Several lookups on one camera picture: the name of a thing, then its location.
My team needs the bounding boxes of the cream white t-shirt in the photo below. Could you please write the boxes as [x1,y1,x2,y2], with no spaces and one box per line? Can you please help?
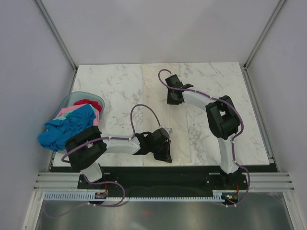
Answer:
[141,64,191,166]

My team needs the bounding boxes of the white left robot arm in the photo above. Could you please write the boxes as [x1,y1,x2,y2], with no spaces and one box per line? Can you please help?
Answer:
[62,126,172,188]

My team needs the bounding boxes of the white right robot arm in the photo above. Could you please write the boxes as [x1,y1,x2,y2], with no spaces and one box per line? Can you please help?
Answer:
[165,74,241,189]

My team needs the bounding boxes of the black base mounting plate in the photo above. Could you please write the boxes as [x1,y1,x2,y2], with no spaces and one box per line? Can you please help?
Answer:
[77,166,248,196]

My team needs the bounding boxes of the red t-shirt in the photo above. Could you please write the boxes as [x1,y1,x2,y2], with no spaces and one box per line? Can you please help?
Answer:
[73,99,103,112]

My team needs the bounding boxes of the clear teal-rimmed plastic basket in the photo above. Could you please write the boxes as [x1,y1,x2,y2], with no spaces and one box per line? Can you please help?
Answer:
[51,91,106,156]

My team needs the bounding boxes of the pink t-shirt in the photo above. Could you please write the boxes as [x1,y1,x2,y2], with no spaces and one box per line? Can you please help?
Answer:
[54,103,100,126]

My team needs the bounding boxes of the blue t-shirt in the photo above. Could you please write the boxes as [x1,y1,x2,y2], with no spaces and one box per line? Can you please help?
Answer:
[38,105,96,151]

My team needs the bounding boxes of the right aluminium corner post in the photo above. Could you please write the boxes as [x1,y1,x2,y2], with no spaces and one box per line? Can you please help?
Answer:
[243,0,287,71]

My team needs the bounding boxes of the aluminium corner post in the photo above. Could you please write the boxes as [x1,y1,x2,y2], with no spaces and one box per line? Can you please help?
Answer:
[243,0,287,71]
[34,0,78,73]

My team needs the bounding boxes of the white slotted cable duct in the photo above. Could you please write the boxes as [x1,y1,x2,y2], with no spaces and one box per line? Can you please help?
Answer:
[44,191,224,202]

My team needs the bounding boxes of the aluminium frame rail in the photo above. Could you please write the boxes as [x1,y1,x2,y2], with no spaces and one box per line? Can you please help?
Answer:
[34,172,295,192]

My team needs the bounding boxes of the left aluminium corner post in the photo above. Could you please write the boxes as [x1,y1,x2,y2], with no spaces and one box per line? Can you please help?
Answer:
[34,0,78,73]

